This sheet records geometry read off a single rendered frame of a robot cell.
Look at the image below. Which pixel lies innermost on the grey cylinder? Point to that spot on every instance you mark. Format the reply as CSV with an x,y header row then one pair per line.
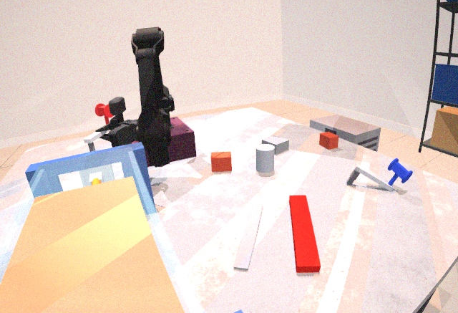
x,y
265,158

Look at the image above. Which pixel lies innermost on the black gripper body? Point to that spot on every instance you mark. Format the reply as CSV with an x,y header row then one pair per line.
x,y
117,106

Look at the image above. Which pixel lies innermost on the red flat bar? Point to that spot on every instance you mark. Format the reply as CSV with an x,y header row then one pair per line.
x,y
306,252

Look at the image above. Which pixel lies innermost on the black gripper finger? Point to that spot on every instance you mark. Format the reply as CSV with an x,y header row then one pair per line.
x,y
105,137
108,126

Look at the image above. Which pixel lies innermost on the white flat bar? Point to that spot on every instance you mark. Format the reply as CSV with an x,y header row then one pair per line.
x,y
248,241

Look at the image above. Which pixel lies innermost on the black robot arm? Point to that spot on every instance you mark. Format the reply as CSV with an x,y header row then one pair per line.
x,y
154,125

